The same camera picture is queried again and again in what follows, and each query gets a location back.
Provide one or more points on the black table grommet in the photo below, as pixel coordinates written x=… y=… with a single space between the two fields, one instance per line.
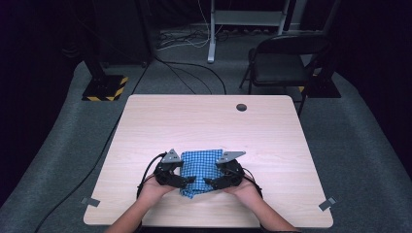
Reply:
x=241 y=107

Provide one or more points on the person's right hand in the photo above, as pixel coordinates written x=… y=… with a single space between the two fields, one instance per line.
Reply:
x=246 y=191

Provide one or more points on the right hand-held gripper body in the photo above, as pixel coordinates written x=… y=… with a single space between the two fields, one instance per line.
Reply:
x=233 y=173

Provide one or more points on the black stand with striped base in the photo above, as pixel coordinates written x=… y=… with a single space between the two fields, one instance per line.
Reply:
x=103 y=87

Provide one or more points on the grey tape tab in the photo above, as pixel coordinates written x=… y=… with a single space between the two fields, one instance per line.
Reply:
x=327 y=204
x=90 y=202

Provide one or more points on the black folding chair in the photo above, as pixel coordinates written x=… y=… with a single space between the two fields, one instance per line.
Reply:
x=278 y=68

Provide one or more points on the black cabinet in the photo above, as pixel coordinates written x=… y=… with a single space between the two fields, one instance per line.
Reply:
x=123 y=29

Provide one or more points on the blue plaid shirt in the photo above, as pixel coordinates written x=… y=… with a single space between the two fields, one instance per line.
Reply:
x=200 y=166

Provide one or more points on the person's left hand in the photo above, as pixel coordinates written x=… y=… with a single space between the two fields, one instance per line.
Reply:
x=152 y=192

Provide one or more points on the white metal stand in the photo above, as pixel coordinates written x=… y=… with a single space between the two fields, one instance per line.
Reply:
x=212 y=32

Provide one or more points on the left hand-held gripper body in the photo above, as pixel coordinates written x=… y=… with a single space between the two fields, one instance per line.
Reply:
x=165 y=173

